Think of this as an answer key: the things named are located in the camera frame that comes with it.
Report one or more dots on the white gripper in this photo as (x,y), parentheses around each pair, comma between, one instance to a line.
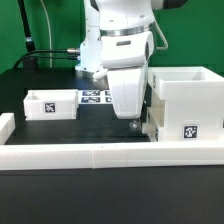
(126,60)

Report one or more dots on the white front drawer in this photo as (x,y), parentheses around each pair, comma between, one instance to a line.
(153,127)

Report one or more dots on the white drawer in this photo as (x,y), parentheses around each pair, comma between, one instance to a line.
(51,104)
(153,127)

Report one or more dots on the white drawer cabinet box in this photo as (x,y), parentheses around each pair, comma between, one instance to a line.
(192,99)

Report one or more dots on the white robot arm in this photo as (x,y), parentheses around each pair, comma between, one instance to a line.
(116,18)

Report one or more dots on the white rear drawer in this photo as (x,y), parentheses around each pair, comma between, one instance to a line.
(51,104)

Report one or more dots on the white marker tag sheet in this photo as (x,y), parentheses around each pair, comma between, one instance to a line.
(94,97)

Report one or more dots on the black pole stand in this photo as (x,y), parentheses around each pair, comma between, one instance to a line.
(29,63)

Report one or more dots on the white U-shaped border fence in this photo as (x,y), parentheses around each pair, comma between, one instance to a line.
(112,155)

